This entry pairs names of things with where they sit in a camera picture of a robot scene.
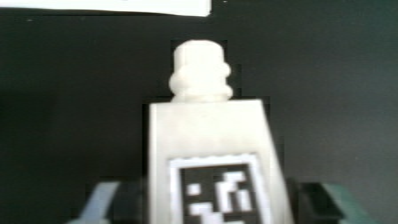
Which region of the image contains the white sheet with tags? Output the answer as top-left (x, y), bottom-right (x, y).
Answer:
top-left (0, 0), bottom-right (212, 17)

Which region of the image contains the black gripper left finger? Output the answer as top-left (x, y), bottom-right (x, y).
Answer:
top-left (66, 181), bottom-right (148, 224)

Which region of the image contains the white stool leg with tag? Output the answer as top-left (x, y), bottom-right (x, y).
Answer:
top-left (150, 40), bottom-right (294, 224)

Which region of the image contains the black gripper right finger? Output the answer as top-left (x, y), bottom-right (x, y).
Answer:
top-left (287, 179), bottom-right (381, 224)

